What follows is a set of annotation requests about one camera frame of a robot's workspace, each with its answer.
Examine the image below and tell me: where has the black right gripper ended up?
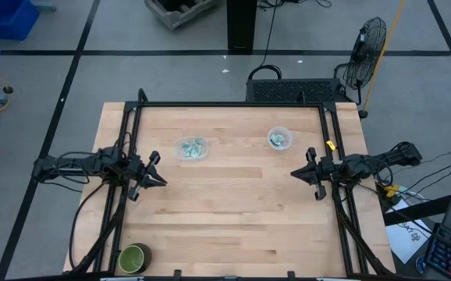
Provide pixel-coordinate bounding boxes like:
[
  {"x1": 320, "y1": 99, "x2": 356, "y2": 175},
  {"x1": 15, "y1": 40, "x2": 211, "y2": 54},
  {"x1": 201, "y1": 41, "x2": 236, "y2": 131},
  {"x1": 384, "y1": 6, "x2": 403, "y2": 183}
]
[{"x1": 289, "y1": 147, "x2": 336, "y2": 201}]

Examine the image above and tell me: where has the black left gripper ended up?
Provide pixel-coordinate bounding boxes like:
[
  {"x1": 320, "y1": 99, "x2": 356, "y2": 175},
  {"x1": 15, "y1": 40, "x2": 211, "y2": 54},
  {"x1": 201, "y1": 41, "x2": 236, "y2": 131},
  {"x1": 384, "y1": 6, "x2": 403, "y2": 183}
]
[{"x1": 126, "y1": 150, "x2": 169, "y2": 202}]

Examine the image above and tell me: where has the clear rectangular plastic bin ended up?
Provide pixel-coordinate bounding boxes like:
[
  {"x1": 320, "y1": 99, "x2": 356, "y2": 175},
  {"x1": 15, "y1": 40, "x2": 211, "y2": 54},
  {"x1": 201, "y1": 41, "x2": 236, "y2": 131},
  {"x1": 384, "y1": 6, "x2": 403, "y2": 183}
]
[{"x1": 176, "y1": 135, "x2": 210, "y2": 162}]

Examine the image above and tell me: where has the blue plastic storage bin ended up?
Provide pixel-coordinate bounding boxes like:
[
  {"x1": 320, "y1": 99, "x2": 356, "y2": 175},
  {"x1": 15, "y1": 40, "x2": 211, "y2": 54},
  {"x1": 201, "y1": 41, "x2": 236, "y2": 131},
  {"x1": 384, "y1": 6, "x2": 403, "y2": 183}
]
[{"x1": 0, "y1": 0, "x2": 41, "y2": 41}]

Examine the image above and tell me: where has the clear round plastic cup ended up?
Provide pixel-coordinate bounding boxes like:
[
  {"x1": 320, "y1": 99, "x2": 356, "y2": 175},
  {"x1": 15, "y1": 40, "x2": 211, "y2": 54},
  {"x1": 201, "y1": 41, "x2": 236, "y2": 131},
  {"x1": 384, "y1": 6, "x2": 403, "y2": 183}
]
[{"x1": 266, "y1": 126, "x2": 294, "y2": 151}]

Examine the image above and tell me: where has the green bowl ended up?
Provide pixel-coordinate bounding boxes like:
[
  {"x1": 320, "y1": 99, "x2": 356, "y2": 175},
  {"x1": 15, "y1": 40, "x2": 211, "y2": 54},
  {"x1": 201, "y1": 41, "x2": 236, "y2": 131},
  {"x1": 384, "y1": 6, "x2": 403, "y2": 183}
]
[{"x1": 117, "y1": 242, "x2": 153, "y2": 276}]

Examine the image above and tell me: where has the black perforated computer case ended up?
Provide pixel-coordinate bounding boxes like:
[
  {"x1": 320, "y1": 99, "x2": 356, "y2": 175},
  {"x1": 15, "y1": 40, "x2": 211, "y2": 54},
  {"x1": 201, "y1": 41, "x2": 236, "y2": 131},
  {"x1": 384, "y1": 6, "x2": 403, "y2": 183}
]
[{"x1": 245, "y1": 77, "x2": 346, "y2": 104}]

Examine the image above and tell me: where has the yellow power plug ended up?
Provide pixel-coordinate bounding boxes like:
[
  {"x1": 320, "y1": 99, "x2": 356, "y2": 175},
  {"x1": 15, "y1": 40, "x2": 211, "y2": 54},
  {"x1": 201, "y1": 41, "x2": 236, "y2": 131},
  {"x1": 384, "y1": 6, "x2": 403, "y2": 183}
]
[{"x1": 380, "y1": 183, "x2": 401, "y2": 199}]

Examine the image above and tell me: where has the white paper sheet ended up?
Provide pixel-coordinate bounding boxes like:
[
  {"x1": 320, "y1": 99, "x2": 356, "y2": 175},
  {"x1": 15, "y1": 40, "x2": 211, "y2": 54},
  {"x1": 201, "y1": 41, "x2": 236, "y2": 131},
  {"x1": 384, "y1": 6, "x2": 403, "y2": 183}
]
[{"x1": 385, "y1": 197, "x2": 434, "y2": 265}]

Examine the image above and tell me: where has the black diagonal floor bar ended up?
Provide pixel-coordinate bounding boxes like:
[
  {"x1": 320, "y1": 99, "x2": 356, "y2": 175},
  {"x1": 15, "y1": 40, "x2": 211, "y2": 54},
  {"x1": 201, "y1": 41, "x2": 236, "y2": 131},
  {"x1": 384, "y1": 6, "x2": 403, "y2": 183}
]
[{"x1": 382, "y1": 188, "x2": 451, "y2": 228}]

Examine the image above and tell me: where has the black floor fan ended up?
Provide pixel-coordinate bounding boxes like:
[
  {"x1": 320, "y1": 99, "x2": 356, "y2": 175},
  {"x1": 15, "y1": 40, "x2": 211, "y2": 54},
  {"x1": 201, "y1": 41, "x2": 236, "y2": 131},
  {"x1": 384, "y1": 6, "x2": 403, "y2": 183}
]
[{"x1": 333, "y1": 16, "x2": 388, "y2": 105}]

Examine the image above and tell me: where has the black tall tower box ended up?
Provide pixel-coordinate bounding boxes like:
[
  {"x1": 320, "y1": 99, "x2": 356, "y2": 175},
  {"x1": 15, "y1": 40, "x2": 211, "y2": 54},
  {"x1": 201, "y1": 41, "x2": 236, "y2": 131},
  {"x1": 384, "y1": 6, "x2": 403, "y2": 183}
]
[{"x1": 225, "y1": 0, "x2": 258, "y2": 55}]

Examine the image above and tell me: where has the backlit black keyboard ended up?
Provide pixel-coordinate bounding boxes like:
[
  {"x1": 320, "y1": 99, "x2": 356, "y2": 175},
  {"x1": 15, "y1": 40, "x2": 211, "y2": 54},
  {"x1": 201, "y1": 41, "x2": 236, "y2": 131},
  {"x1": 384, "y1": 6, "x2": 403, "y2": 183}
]
[{"x1": 423, "y1": 223, "x2": 451, "y2": 281}]

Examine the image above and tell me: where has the grey wooden pallet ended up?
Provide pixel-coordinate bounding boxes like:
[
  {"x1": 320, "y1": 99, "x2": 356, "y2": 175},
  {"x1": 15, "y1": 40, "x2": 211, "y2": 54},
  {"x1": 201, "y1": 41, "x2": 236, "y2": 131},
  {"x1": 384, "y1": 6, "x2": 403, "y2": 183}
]
[{"x1": 144, "y1": 0, "x2": 218, "y2": 31}]

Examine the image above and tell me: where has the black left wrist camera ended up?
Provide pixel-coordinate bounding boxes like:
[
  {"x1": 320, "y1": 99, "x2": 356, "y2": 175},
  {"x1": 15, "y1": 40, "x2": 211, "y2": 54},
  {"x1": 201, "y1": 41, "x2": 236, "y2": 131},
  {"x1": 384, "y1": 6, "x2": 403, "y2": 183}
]
[{"x1": 129, "y1": 156, "x2": 145, "y2": 176}]

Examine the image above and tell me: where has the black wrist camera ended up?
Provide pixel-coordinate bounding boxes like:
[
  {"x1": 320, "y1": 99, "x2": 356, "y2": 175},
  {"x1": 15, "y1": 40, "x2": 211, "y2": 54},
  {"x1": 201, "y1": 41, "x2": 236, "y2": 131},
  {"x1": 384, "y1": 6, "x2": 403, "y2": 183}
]
[
  {"x1": 320, "y1": 155, "x2": 335, "y2": 175},
  {"x1": 129, "y1": 156, "x2": 145, "y2": 176}
]

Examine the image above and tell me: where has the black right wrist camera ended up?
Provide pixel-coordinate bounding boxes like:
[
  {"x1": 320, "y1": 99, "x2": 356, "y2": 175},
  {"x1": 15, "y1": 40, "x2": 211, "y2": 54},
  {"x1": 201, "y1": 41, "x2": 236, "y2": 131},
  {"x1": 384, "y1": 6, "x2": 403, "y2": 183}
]
[{"x1": 320, "y1": 155, "x2": 335, "y2": 175}]

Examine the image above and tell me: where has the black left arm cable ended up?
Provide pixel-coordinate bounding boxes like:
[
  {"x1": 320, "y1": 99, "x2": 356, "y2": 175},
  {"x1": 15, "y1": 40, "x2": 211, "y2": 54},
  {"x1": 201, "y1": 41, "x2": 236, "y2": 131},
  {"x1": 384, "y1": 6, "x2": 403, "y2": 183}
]
[{"x1": 68, "y1": 180, "x2": 108, "y2": 271}]

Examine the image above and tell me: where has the black aluminium table frame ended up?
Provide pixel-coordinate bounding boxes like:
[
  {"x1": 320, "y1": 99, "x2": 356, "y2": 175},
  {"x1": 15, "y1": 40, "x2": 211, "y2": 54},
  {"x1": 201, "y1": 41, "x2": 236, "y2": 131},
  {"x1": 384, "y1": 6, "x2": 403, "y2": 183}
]
[{"x1": 63, "y1": 87, "x2": 396, "y2": 281}]

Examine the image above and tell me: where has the black computer cable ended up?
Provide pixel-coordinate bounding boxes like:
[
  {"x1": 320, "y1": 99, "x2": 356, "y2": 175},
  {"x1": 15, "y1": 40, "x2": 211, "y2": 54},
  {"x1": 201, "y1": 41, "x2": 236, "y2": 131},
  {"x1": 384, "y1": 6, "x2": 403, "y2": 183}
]
[{"x1": 247, "y1": 0, "x2": 284, "y2": 81}]

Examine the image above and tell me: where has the yellow hanging cord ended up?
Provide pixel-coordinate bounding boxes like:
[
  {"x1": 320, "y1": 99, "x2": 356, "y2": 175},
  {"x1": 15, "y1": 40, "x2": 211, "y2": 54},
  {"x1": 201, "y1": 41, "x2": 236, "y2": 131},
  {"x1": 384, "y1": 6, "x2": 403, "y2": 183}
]
[{"x1": 357, "y1": 0, "x2": 407, "y2": 119}]

